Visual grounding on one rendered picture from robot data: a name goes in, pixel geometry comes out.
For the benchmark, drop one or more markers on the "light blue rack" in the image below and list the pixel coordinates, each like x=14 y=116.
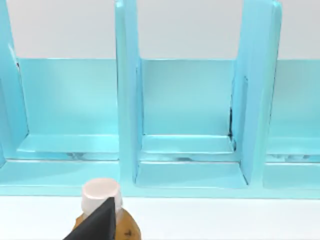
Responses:
x=175 y=105

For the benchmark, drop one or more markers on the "brown bottle with white cap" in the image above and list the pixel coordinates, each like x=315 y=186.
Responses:
x=97 y=193

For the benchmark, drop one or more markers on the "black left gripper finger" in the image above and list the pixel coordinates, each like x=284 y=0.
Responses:
x=101 y=222

